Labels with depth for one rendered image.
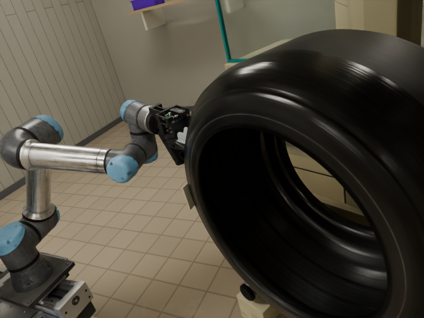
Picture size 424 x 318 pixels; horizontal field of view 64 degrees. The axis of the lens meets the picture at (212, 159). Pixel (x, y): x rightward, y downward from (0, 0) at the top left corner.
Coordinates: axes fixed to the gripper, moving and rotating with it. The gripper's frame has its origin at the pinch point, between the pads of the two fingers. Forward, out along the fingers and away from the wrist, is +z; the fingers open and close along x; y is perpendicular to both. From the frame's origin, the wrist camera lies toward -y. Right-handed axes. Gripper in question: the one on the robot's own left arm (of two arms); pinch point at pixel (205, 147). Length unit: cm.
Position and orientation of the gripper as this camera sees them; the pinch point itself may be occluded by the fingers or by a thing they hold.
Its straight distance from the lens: 83.5
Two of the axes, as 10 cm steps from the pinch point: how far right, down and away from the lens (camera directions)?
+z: 6.8, 3.0, -6.7
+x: 7.2, -4.5, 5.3
